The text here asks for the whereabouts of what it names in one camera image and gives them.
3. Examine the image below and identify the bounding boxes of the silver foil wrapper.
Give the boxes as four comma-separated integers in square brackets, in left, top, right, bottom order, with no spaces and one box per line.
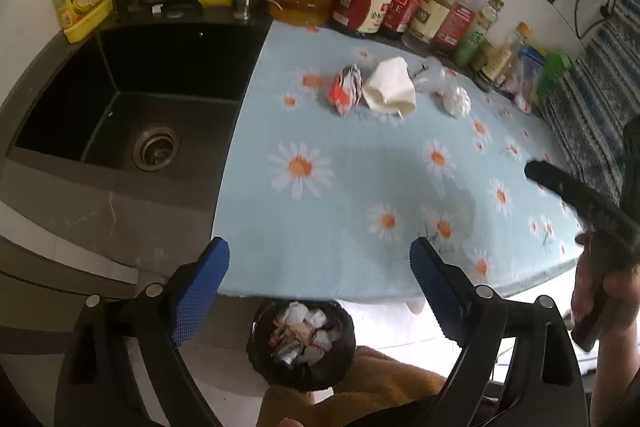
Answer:
[272,338,306,367]

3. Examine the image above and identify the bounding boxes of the white plastic-wrapped ball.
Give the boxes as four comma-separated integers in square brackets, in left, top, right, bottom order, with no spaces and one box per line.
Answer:
[442,83,471,118]

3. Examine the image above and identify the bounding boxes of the red-white wrapper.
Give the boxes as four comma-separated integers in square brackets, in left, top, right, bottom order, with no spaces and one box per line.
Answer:
[326,64,362,116]

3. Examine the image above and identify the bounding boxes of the person's right forearm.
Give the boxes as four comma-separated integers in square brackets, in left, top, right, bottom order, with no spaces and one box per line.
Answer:
[590,323,639,426]

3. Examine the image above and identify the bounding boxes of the black trash bin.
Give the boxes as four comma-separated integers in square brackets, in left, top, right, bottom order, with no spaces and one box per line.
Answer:
[246,299,356,392]

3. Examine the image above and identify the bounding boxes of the black kitchen sink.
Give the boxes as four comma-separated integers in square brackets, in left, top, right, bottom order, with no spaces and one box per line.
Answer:
[1,8,271,282]

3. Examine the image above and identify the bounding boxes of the person's right hand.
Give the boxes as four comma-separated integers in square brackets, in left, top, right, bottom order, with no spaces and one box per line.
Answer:
[572,231,639,351]

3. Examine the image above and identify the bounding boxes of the striped blue cloth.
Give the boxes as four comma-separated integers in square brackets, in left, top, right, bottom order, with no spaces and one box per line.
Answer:
[541,0,639,200]

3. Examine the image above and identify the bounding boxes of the blue-white plastic bag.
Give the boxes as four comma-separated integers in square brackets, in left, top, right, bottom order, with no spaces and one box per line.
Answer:
[503,46,546,113]

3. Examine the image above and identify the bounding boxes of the green carton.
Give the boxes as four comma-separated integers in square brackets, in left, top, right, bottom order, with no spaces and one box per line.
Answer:
[534,52,573,107]

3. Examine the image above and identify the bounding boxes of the person's brown trousers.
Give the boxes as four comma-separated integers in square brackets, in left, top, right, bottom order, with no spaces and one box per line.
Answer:
[257,346,446,426]

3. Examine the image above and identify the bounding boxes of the beige-label pepper bottle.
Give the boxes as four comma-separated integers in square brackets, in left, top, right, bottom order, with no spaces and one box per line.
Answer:
[474,22,532,92]

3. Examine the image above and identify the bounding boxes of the green-label bottle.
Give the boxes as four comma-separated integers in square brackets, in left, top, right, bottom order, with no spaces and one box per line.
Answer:
[452,0,503,68]

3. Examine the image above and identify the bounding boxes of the clear plastic bag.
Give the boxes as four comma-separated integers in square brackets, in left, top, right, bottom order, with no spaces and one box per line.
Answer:
[410,56,458,94]

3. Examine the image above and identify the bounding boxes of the sink drain strainer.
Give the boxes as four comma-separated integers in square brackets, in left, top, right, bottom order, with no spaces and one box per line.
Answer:
[132,124,180,172]

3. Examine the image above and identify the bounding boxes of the red-label clear bottle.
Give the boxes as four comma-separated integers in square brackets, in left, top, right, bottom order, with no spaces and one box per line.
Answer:
[431,0,485,55]

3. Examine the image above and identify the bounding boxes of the crumpled white paper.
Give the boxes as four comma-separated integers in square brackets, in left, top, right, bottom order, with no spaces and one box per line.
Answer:
[362,56,416,118]

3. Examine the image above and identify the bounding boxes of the clear yellow-cap bottle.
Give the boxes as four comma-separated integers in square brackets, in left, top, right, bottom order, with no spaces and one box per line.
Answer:
[401,0,456,55]

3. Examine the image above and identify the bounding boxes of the blue daisy tablecloth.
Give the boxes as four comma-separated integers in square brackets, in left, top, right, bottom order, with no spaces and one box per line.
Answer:
[213,23,580,301]

